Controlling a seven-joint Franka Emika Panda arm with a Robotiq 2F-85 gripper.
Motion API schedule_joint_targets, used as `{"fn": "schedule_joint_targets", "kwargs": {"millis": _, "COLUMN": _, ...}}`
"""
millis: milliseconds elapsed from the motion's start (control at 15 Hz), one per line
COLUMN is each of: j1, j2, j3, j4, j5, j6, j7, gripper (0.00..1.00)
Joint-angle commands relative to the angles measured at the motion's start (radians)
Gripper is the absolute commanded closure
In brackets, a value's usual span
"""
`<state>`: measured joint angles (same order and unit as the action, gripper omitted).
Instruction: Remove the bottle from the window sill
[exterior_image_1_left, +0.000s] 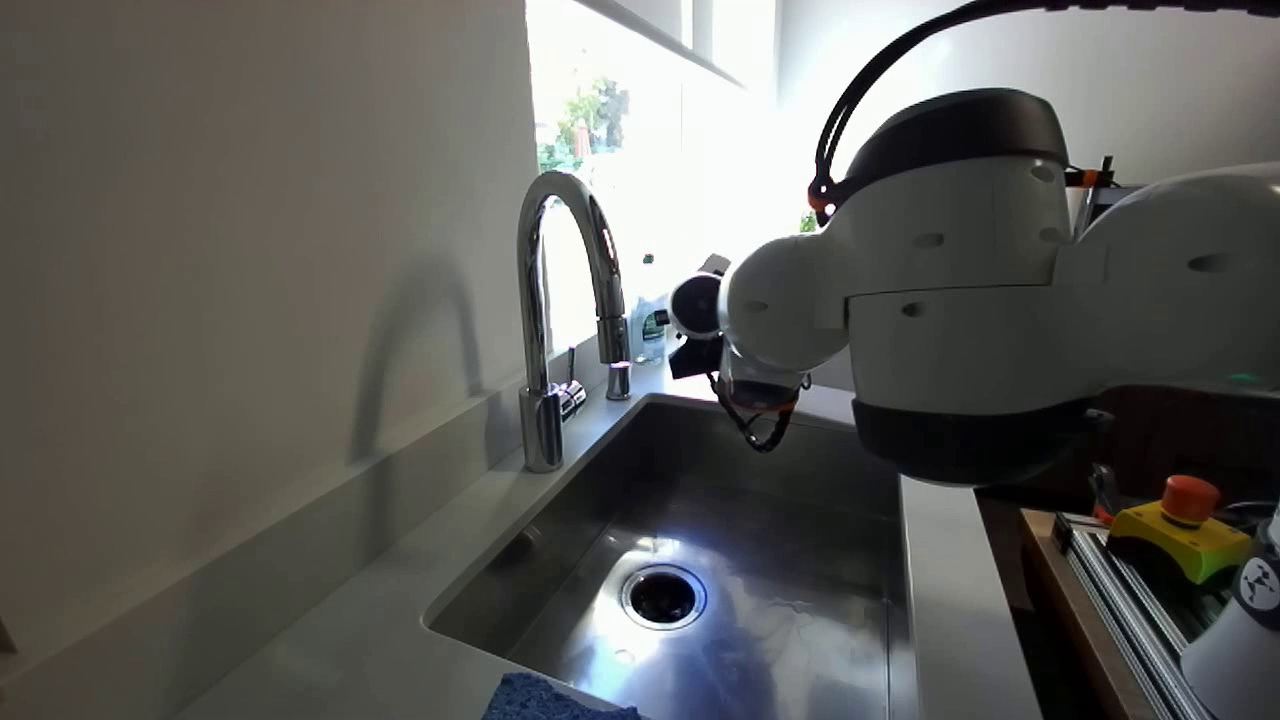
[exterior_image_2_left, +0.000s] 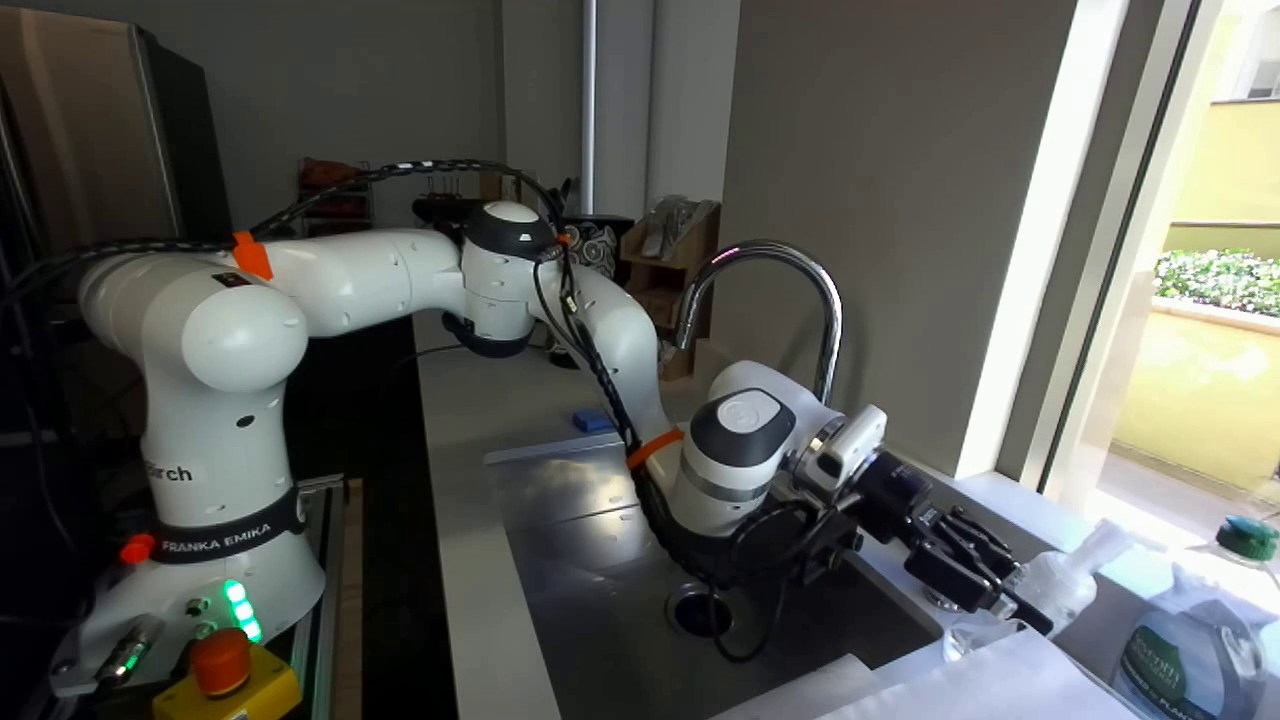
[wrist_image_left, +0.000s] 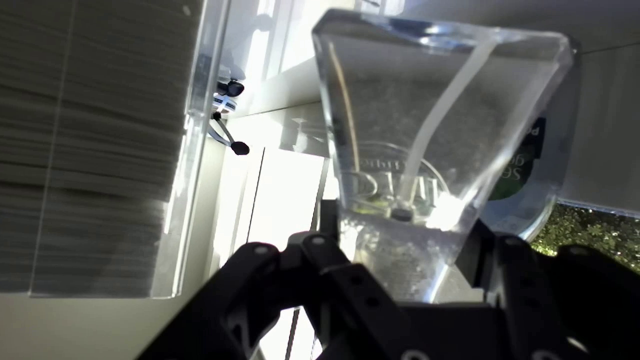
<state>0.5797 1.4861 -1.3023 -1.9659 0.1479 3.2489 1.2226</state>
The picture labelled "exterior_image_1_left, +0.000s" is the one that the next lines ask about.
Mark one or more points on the chrome gooseneck faucet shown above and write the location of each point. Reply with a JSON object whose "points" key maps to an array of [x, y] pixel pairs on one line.
{"points": [[535, 333]]}

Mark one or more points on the dark wooden base cabinet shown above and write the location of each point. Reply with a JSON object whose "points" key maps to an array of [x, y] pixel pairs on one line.
{"points": [[1200, 441]]}

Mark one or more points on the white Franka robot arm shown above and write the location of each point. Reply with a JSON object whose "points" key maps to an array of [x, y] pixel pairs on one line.
{"points": [[963, 293]]}

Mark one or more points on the blue sponge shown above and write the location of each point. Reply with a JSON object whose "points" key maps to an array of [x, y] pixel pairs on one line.
{"points": [[544, 698]]}

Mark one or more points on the yellow emergency stop button box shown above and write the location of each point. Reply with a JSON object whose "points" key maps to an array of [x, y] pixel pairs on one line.
{"points": [[1181, 534]]}

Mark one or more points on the robot mounting table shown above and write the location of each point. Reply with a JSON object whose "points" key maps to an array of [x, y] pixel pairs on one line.
{"points": [[1122, 624]]}

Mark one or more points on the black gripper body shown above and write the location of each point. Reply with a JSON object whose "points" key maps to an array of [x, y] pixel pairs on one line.
{"points": [[746, 407]]}

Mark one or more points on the white framed window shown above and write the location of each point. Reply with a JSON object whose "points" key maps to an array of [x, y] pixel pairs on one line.
{"points": [[602, 122]]}

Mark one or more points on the round sink drain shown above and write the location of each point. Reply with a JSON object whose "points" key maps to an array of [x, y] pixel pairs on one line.
{"points": [[660, 598]]}

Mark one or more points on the stainless steel sink basin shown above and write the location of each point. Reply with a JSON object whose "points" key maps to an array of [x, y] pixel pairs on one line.
{"points": [[746, 562]]}

